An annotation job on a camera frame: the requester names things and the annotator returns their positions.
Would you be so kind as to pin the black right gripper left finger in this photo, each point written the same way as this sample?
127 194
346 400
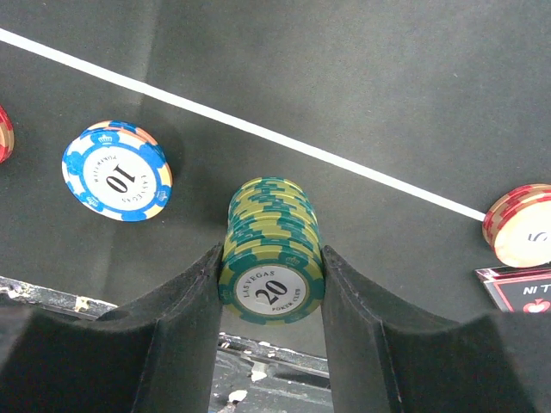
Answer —
154 354

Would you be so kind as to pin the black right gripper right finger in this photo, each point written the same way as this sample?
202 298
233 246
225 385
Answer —
387 355

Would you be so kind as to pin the green poker chip stack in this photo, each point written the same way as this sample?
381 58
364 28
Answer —
271 269

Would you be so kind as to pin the black triangular all-in marker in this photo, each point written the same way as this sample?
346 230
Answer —
518 289

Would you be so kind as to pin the red chips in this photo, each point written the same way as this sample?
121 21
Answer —
517 226

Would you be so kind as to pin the blue poker chip stack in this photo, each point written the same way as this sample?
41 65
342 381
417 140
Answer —
119 170

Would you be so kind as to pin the red poker chip stack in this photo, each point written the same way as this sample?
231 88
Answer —
7 136

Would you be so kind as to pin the black poker table mat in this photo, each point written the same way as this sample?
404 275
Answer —
452 97

